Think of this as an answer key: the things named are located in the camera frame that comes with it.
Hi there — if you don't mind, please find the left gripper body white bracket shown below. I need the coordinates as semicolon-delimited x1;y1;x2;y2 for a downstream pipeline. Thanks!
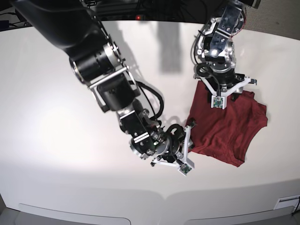
194;74;257;109

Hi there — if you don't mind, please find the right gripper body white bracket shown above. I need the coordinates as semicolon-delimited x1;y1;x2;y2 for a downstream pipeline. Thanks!
150;121;195;170

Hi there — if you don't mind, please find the dark red long-sleeve shirt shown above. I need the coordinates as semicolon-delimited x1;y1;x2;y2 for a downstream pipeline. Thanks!
188;82;268;167

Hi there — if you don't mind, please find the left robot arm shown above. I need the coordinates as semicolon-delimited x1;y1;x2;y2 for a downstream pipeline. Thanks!
193;0;261;110

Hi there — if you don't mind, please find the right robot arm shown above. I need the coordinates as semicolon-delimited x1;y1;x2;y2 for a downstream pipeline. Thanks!
11;0;195;175

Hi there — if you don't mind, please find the black power strip red light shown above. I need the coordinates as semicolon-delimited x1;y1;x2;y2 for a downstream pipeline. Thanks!
127;14;147;21

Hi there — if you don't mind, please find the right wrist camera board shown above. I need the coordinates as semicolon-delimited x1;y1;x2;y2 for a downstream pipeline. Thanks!
178;164;193;176

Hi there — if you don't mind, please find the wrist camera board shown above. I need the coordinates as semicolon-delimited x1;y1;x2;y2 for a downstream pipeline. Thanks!
178;164;193;176
211;95;227;110

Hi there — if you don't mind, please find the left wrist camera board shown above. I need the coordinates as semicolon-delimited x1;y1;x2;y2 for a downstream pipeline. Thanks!
211;95;227;110

